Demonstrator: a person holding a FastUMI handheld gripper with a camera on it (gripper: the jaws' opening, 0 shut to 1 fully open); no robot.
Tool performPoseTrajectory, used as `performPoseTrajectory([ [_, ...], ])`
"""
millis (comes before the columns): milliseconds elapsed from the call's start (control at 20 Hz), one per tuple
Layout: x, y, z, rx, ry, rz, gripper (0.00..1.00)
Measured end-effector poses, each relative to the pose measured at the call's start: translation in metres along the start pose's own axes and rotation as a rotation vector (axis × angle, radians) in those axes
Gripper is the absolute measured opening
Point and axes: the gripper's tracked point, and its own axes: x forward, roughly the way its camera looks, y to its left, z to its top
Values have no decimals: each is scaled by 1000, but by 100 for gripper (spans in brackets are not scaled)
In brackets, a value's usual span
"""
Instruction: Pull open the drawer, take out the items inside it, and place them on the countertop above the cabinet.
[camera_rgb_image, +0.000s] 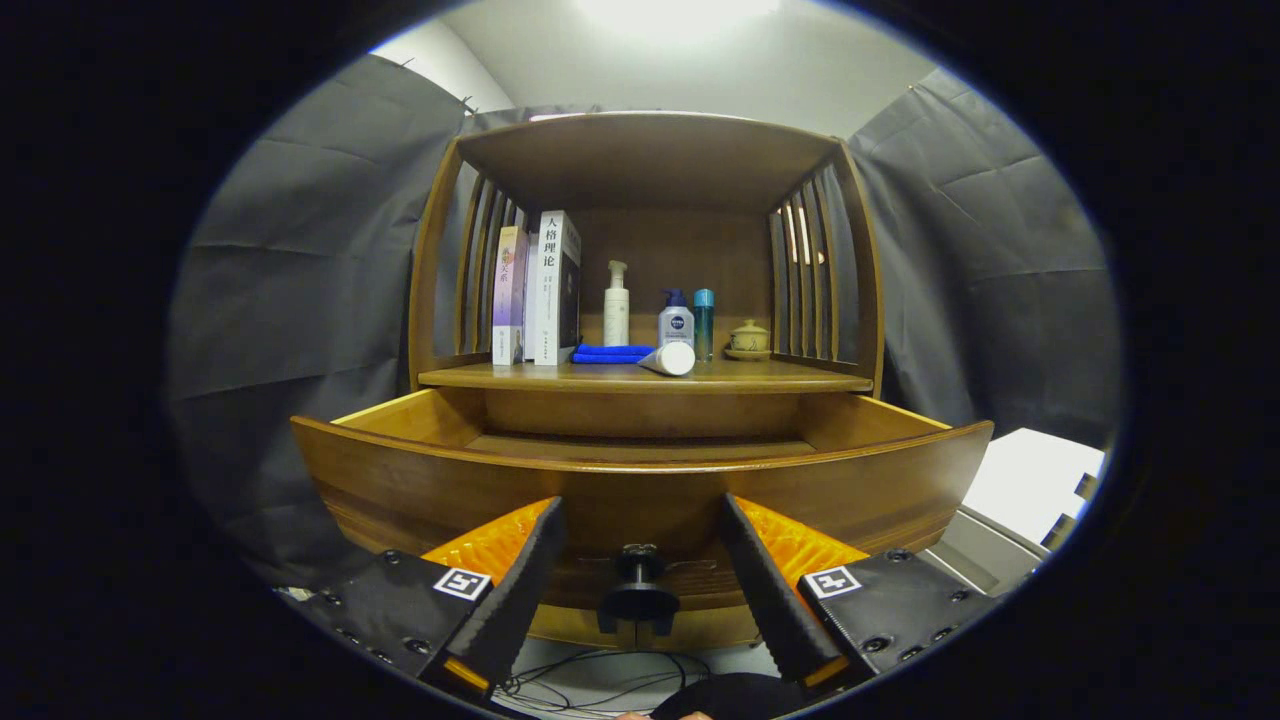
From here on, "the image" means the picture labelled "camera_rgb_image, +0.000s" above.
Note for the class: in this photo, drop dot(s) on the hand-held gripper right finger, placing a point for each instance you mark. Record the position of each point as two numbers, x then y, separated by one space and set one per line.
775 600

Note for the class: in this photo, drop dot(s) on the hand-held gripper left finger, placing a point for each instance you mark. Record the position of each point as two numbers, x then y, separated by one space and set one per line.
515 600

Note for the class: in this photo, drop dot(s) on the brown wooden drawer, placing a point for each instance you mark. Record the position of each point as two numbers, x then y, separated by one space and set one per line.
640 490

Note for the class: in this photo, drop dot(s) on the white squeeze tube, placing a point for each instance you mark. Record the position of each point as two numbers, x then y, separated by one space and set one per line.
672 359

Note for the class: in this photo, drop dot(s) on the wooden countertop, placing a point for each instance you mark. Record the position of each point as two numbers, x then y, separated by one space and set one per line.
760 377

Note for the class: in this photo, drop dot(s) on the brown wooden cabinet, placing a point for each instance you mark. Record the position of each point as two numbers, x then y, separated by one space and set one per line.
650 160

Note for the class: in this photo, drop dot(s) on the dark cloth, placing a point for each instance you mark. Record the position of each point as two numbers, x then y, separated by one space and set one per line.
730 697

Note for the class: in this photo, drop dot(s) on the grey slatted panel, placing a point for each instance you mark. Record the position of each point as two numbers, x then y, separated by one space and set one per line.
985 555

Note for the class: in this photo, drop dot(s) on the beige lidded teacup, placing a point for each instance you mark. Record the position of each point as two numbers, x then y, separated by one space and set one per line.
748 342

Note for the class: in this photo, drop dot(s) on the blue folded cloth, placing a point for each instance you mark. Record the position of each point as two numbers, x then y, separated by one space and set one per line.
610 354

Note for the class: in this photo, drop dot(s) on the white flat panel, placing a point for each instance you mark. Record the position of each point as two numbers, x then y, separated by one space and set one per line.
1030 480

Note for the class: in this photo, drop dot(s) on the slim teal bottle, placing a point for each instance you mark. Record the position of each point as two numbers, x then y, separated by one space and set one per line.
704 325

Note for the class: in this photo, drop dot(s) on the white blue-capped lotion bottle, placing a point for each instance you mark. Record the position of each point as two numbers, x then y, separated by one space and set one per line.
676 325

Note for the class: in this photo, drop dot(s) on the white pump bottle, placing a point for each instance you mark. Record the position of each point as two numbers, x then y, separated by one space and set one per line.
616 320

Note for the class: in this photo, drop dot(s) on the purple book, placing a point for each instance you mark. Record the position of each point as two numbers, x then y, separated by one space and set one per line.
510 300

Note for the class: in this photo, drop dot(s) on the thick white book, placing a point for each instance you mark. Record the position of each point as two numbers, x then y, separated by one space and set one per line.
548 300

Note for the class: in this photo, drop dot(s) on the ceiling light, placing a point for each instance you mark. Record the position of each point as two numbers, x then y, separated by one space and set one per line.
680 15

